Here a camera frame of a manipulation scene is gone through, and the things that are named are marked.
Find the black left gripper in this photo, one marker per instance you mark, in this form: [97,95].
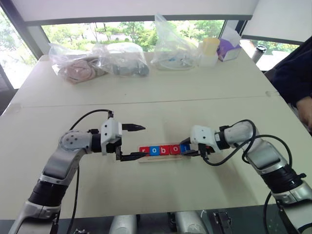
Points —
[112,147]

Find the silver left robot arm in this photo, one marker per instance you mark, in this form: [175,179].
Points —
[61,165]

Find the red block with white ring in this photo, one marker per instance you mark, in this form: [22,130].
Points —
[175,149]

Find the plastic bag with grey items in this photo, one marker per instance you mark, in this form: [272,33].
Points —
[129,61]

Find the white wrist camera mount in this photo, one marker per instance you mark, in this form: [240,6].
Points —
[202,134]
[109,129]

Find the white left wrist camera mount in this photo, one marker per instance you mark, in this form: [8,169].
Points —
[109,129]

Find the blue block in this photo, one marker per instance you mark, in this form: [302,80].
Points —
[184,148]

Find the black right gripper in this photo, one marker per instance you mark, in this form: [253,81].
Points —
[204,150]

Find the black metal bracket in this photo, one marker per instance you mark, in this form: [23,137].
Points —
[221,221]

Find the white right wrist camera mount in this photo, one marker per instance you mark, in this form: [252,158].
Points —
[202,134]

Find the silver rounded shape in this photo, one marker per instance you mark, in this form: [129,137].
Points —
[190,223]
[123,225]

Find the grey tumbler with black lid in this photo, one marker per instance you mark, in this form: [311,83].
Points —
[258,54]

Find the red letter b tile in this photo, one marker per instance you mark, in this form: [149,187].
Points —
[165,150]

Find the purple tissue box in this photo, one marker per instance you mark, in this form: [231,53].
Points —
[229,50]

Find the person's dark-sleeved arm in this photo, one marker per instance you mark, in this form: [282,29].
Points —
[295,73]

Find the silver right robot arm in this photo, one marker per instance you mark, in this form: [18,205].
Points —
[265,151]

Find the person's bare hand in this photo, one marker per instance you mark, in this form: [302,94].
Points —
[306,112]

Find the blue letter tile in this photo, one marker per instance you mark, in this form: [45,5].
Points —
[154,150]

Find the wooden letter tray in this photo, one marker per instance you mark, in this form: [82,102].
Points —
[158,159]

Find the tall clear plastic bag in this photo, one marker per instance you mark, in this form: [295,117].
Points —
[170,48]

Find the yellow plastic cup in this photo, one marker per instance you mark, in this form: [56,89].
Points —
[211,46]

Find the plastic bag with pink items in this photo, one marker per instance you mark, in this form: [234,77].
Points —
[78,68]

